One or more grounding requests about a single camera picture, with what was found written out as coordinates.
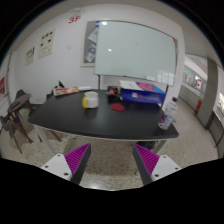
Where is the small white wall poster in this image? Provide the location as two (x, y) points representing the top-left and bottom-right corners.
(24, 46), (36, 67)

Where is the red wall sign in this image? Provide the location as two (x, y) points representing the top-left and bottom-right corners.
(67, 14), (82, 25)

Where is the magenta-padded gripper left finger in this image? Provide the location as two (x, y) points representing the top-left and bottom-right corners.
(40, 142), (92, 186)

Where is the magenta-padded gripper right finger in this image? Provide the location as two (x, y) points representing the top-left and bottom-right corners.
(131, 143), (183, 186)

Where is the large blue cardboard box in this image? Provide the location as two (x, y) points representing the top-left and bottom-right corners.
(119, 79), (167, 105)

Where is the whiteboard on stand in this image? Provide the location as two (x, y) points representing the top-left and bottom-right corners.
(93, 20), (179, 108)

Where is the small white flat object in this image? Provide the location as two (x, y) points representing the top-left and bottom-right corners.
(77, 85), (93, 92)

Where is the colourful orange book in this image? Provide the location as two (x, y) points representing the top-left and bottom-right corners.
(53, 86), (81, 98)

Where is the flat round red coaster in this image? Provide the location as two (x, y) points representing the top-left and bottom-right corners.
(110, 103), (126, 112)

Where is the clear plastic water bottle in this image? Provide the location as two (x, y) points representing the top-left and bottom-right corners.
(157, 96), (179, 131)

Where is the white mug with yellow handle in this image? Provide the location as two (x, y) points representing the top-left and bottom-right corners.
(81, 91), (100, 110)

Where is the dark wooden chair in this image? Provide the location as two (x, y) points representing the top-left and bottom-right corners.
(0, 88), (35, 155)

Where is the large white wall poster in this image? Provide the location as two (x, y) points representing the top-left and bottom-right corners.
(37, 28), (56, 61)

